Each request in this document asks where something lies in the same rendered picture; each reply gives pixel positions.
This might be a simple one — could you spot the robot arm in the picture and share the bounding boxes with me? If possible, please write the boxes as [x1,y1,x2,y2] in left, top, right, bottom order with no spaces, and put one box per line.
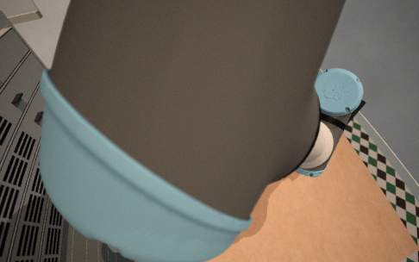
[40,0,363,262]

